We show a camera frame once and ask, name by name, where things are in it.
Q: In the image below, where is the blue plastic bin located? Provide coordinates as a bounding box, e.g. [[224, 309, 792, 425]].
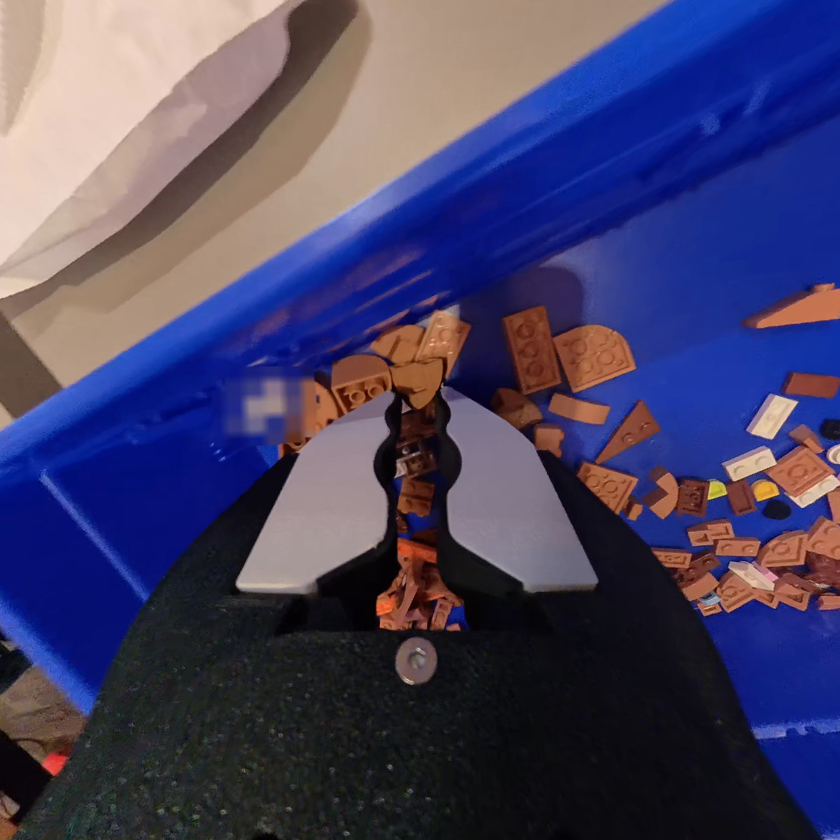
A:
[[0, 0, 840, 840]]

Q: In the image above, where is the pile of lego pieces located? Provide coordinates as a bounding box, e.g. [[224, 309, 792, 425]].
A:
[[279, 282, 840, 632]]

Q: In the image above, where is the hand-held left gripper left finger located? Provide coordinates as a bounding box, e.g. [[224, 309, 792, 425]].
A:
[[235, 392, 403, 595]]

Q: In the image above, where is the white crumpled paper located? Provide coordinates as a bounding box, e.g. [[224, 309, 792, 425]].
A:
[[0, 0, 361, 298]]

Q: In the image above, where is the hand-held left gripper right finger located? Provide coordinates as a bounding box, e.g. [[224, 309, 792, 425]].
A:
[[436, 386, 599, 595]]

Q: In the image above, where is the brown rounded lego wedge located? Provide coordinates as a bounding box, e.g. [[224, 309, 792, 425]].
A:
[[388, 359, 446, 412]]

